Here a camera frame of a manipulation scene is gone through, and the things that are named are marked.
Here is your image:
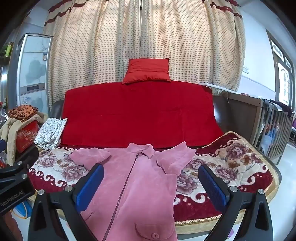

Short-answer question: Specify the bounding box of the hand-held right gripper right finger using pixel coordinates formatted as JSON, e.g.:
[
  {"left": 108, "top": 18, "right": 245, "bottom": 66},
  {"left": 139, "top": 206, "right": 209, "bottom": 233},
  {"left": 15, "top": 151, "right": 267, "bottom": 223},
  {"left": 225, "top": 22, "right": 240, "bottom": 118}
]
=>
[{"left": 192, "top": 164, "right": 274, "bottom": 241}]

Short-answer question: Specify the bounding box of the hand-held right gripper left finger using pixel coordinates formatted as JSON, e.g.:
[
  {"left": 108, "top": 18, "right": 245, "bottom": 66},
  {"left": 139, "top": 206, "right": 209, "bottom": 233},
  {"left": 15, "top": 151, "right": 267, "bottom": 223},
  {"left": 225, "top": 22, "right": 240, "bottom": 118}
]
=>
[{"left": 28, "top": 163, "right": 105, "bottom": 241}]

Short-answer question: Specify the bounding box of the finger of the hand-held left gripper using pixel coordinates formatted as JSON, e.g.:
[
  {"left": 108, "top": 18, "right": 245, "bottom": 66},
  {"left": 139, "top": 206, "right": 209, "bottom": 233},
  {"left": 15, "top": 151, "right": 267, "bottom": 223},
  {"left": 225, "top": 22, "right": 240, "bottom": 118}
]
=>
[{"left": 11, "top": 146, "right": 40, "bottom": 172}]

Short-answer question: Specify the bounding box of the pink corduroy jacket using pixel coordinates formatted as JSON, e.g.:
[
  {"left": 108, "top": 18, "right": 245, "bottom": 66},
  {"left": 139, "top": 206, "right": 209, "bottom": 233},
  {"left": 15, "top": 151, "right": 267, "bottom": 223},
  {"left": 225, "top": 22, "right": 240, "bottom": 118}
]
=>
[{"left": 69, "top": 142, "right": 197, "bottom": 241}]

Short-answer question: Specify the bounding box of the blue yellow plastic object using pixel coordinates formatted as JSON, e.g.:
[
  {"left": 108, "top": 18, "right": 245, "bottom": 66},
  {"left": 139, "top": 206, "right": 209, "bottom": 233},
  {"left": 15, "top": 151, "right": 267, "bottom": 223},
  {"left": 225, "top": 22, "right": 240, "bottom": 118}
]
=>
[{"left": 11, "top": 198, "right": 33, "bottom": 219}]

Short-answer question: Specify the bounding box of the red cardboard box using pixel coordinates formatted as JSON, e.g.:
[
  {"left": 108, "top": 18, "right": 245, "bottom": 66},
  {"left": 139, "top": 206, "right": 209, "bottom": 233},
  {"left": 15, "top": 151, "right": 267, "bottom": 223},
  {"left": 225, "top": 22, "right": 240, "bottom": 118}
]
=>
[{"left": 15, "top": 120, "right": 40, "bottom": 153}]

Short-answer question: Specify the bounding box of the beige coat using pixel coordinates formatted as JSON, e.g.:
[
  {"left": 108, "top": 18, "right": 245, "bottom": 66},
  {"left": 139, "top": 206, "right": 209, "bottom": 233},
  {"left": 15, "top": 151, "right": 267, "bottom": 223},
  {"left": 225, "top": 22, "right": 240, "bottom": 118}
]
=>
[{"left": 0, "top": 111, "right": 47, "bottom": 166}]

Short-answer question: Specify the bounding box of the white black-patterned cloth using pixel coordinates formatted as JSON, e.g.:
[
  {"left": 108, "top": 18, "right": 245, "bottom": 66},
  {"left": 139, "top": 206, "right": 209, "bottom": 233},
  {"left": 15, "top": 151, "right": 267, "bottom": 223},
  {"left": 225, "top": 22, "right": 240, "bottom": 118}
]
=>
[{"left": 34, "top": 117, "right": 68, "bottom": 151}]

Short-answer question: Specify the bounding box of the floral plush blanket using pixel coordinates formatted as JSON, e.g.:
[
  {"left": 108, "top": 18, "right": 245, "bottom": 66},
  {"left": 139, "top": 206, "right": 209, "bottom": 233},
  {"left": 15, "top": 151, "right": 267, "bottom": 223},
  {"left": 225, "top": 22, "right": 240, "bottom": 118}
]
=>
[{"left": 27, "top": 131, "right": 281, "bottom": 226}]

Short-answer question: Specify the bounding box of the orange black patterned cloth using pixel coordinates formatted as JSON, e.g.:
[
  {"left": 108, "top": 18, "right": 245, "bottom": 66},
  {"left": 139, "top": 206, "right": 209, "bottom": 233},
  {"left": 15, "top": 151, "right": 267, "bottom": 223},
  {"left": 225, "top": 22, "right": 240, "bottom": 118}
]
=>
[{"left": 9, "top": 105, "right": 39, "bottom": 123}]

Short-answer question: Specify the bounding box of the wooden crib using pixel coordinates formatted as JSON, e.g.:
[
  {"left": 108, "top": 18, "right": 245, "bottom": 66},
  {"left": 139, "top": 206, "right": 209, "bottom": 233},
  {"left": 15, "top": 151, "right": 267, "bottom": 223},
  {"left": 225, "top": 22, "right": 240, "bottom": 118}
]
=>
[{"left": 220, "top": 91, "right": 295, "bottom": 165}]

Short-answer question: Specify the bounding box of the silver refrigerator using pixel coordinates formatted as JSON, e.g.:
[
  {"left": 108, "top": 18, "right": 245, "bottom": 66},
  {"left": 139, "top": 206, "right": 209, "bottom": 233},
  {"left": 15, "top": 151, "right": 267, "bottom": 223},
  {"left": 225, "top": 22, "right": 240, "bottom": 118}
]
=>
[{"left": 7, "top": 34, "right": 54, "bottom": 116}]

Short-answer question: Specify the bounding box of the red sofa cover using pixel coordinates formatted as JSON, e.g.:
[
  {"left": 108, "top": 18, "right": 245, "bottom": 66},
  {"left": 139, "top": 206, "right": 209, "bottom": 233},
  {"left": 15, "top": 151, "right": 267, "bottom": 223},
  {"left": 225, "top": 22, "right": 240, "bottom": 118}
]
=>
[{"left": 59, "top": 81, "right": 225, "bottom": 149}]

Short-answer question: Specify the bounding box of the white board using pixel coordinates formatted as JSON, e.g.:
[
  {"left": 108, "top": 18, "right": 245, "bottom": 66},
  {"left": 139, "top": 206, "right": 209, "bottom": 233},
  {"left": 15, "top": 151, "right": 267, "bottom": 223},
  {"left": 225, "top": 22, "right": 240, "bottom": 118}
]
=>
[{"left": 198, "top": 82, "right": 236, "bottom": 92}]

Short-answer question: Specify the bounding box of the dark cloth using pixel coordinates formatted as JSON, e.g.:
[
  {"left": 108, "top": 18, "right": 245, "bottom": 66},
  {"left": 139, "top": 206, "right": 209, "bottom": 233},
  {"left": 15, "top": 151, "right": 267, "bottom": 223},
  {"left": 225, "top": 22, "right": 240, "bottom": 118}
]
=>
[{"left": 261, "top": 98, "right": 294, "bottom": 116}]

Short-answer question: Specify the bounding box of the beige dotted curtain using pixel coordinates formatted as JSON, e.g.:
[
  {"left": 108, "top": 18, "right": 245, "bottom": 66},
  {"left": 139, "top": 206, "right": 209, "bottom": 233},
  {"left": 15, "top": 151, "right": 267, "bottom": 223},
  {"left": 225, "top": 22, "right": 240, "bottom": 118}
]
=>
[{"left": 43, "top": 0, "right": 246, "bottom": 112}]

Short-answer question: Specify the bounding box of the red pillow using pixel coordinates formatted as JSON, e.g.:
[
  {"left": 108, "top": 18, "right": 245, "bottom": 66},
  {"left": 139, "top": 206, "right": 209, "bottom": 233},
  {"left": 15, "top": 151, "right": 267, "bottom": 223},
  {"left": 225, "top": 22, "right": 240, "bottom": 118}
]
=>
[{"left": 122, "top": 58, "right": 172, "bottom": 85}]

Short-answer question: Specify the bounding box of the wooden framed window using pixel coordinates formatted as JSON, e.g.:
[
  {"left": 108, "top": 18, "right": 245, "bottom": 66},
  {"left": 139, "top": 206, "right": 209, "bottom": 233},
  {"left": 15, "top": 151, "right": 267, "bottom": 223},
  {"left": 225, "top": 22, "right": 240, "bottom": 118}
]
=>
[{"left": 266, "top": 29, "right": 296, "bottom": 107}]

